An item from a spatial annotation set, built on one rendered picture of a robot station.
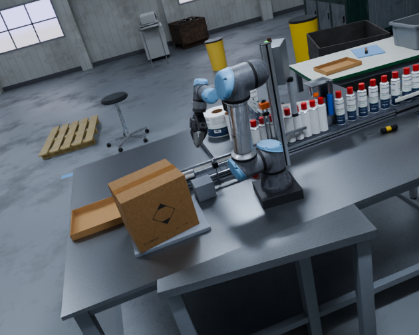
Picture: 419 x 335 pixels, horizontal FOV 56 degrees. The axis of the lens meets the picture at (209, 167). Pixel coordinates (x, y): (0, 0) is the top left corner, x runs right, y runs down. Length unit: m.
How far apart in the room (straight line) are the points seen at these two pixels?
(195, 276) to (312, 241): 0.49
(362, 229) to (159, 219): 0.85
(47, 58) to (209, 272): 11.57
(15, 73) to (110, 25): 3.15
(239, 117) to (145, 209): 0.56
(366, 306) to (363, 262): 0.26
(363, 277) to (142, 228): 0.97
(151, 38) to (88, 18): 2.56
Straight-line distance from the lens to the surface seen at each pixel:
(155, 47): 10.54
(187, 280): 1.61
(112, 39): 12.43
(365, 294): 1.93
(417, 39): 3.97
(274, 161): 1.82
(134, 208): 1.69
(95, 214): 2.28
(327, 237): 1.67
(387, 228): 2.67
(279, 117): 2.05
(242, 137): 1.68
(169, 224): 1.78
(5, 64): 13.18
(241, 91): 1.56
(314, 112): 2.31
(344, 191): 1.93
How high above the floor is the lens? 1.89
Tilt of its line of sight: 27 degrees down
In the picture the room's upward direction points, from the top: 15 degrees counter-clockwise
